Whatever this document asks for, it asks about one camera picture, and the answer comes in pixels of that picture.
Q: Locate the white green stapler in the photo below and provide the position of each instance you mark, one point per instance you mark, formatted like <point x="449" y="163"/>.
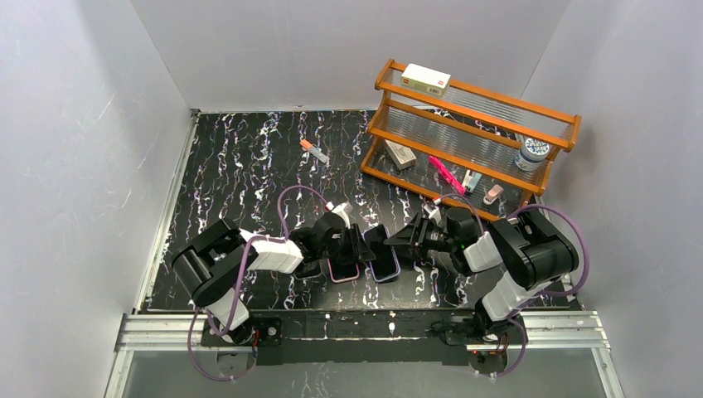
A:
<point x="471" y="180"/>

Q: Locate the black screen smartphone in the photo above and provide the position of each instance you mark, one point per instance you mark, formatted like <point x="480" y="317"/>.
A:
<point x="345" y="270"/>

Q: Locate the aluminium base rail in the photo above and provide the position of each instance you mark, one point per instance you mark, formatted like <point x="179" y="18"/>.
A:
<point x="544" y="329"/>

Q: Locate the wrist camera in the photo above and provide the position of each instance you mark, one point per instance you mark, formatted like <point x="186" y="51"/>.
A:
<point x="432" y="211"/>
<point x="343" y="210"/>

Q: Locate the pink phone case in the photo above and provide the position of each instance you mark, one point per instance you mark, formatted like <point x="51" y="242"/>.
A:
<point x="345" y="272"/>

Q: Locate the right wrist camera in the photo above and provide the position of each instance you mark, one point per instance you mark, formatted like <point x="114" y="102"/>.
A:
<point x="432" y="211"/>

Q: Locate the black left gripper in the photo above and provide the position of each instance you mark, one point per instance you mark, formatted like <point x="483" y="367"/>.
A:
<point x="351" y="244"/>

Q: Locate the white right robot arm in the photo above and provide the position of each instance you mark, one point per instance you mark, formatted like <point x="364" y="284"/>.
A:
<point x="531" y="250"/>

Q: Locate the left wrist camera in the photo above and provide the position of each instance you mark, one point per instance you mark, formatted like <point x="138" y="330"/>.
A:
<point x="343" y="210"/>

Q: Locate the small grey box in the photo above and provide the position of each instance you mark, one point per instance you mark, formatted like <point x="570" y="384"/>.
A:
<point x="402" y="156"/>

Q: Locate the small pink white item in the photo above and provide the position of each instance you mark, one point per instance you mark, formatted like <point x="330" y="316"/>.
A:
<point x="492" y="194"/>

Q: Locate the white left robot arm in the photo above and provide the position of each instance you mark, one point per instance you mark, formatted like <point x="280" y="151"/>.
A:
<point x="212" y="266"/>

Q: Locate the lavender phone case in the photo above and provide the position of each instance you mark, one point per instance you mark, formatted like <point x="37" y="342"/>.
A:
<point x="387" y="272"/>

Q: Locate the white blue round jar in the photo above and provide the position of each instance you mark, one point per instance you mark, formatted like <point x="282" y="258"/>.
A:
<point x="531" y="154"/>

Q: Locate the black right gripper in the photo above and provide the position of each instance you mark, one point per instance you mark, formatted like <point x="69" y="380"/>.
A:
<point x="416" y="235"/>

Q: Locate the pink utility knife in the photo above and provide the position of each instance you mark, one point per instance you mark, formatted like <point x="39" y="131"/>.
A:
<point x="447" y="175"/>

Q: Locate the orange grey marker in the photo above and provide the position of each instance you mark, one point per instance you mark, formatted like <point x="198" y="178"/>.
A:
<point x="314" y="151"/>

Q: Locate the orange wooden shelf rack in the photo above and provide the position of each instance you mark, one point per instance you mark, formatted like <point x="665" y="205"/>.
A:
<point x="469" y="128"/>

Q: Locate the white red carton box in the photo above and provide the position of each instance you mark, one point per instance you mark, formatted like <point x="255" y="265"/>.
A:
<point x="425" y="80"/>

